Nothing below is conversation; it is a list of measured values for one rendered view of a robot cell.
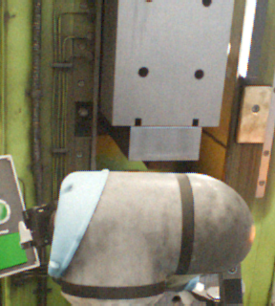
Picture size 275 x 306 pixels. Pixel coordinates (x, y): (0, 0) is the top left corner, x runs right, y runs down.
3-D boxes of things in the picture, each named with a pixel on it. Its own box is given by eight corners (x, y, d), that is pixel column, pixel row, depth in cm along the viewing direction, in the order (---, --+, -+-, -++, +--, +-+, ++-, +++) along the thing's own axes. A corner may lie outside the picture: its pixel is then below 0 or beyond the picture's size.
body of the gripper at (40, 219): (51, 205, 122) (79, 194, 113) (61, 244, 122) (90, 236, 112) (18, 212, 117) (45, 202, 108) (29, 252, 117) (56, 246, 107)
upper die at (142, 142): (198, 160, 157) (201, 126, 153) (128, 161, 150) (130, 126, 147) (156, 121, 193) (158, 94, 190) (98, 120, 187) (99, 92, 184)
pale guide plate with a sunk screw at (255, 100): (264, 142, 175) (272, 87, 168) (237, 142, 172) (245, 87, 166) (261, 141, 176) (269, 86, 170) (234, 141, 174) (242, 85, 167)
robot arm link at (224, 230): (287, 162, 63) (189, 243, 109) (191, 159, 61) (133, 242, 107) (297, 266, 60) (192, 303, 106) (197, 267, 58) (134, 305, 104)
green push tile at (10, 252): (28, 262, 135) (20, 231, 135) (-1, 270, 130) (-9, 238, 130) (25, 262, 136) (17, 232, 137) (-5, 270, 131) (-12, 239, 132)
